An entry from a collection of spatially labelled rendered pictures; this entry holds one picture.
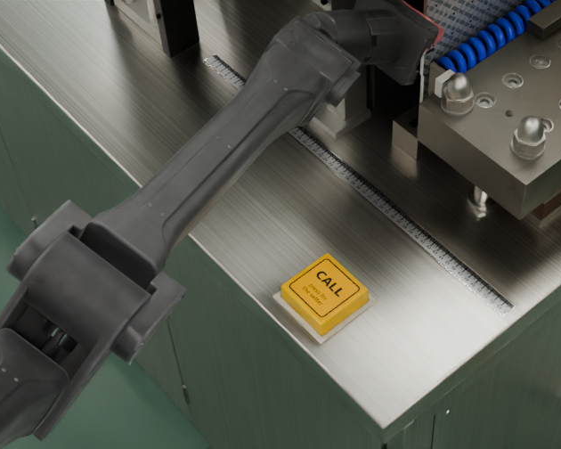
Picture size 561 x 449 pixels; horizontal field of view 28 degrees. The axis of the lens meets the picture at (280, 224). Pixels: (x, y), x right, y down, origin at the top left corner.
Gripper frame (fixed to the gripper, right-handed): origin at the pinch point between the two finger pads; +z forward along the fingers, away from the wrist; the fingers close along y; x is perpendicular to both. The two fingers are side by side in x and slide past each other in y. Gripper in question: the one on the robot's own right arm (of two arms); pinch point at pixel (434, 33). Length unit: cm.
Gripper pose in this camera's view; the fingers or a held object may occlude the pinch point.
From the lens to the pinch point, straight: 127.6
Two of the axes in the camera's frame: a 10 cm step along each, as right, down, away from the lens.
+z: 6.9, -1.5, 7.0
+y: 6.4, 5.9, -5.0
